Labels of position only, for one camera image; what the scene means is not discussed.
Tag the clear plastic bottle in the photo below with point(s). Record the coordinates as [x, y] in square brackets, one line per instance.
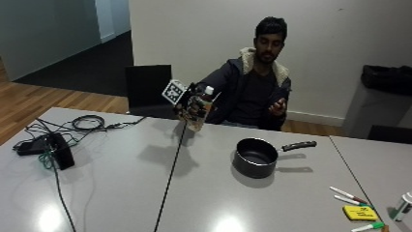
[202, 108]

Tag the white marker cube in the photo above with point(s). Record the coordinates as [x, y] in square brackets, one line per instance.
[174, 91]

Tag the black chair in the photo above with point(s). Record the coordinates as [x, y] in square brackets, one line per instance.
[148, 92]

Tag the the person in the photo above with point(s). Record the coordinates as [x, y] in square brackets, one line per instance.
[254, 93]

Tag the black saucepan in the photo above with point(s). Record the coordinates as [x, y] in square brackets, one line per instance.
[262, 156]

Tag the black electronics box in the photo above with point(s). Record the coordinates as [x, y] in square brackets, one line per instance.
[60, 150]

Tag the black flat device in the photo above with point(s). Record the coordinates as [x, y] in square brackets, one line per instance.
[30, 147]

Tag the grey bin with black bag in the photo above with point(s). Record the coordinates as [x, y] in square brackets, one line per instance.
[380, 103]

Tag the red-capped white marker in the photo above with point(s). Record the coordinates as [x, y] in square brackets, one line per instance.
[347, 194]

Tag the dark chair back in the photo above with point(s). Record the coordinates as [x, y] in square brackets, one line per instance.
[391, 133]

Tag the green-capped white marker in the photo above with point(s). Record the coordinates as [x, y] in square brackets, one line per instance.
[368, 226]
[352, 201]

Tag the yellow eraser block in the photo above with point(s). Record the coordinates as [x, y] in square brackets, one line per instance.
[359, 213]

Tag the white spray bottle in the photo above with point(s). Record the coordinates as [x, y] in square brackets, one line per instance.
[403, 206]

